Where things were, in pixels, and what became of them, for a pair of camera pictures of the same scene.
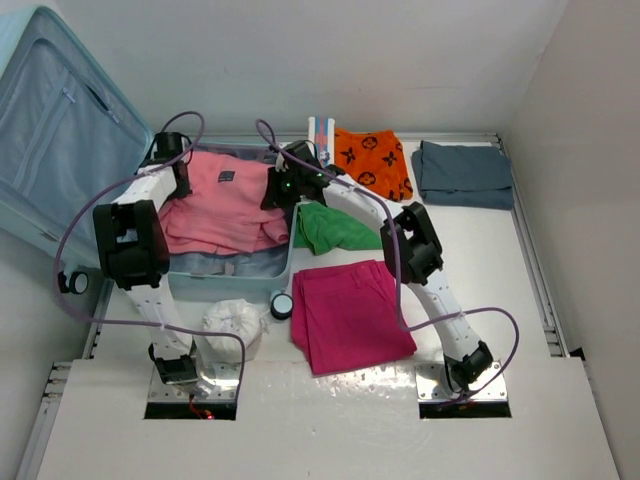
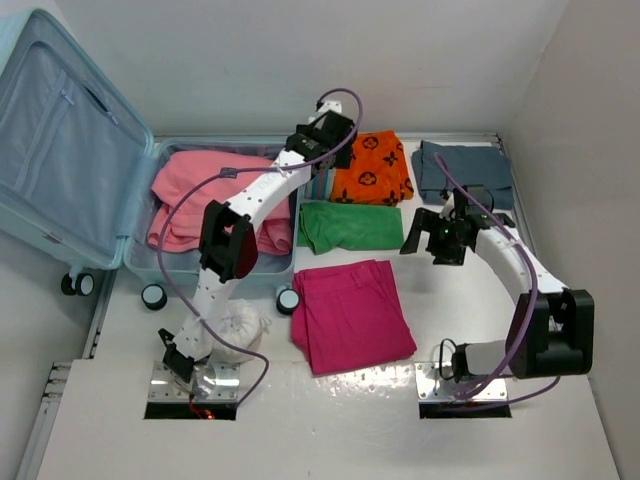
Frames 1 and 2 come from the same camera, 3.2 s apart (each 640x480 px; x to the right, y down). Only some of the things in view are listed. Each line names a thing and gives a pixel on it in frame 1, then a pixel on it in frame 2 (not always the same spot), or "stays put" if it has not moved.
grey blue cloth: [463, 176] stays put
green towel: [322, 229] stays put
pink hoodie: [224, 210] stays put
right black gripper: [277, 197] → [427, 220]
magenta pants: [346, 317] stays put
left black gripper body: [183, 186] → [339, 159]
